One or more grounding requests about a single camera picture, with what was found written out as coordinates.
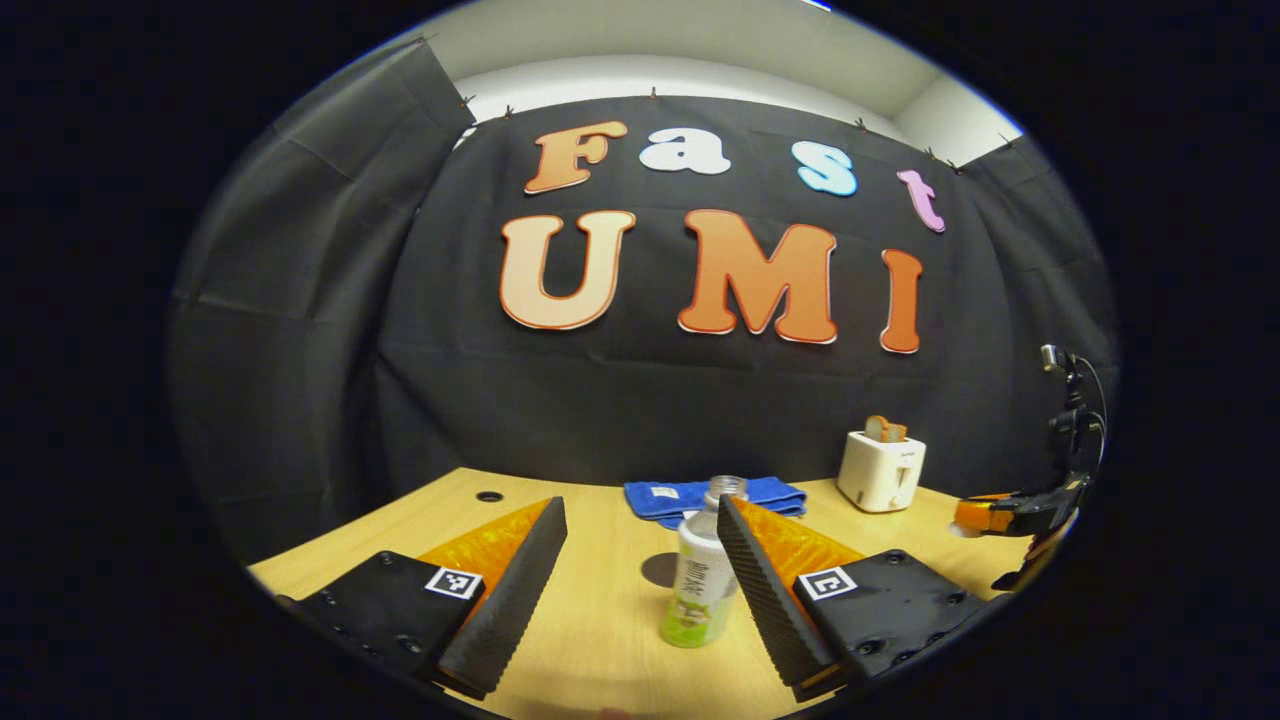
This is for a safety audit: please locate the clear water bottle green label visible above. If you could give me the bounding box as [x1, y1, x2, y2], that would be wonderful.
[660, 475, 750, 649]

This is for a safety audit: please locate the black backdrop cloth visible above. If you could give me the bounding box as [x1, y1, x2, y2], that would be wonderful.
[165, 40, 1121, 566]

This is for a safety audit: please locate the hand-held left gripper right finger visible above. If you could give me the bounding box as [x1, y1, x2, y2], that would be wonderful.
[716, 494, 986, 704]

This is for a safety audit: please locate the folded blue towel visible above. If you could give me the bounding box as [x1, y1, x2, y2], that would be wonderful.
[624, 476, 808, 530]

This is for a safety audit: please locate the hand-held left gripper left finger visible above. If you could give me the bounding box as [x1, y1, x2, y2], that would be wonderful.
[275, 495, 569, 701]

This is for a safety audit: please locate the cream toaster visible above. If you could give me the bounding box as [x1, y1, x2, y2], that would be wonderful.
[837, 430, 927, 514]

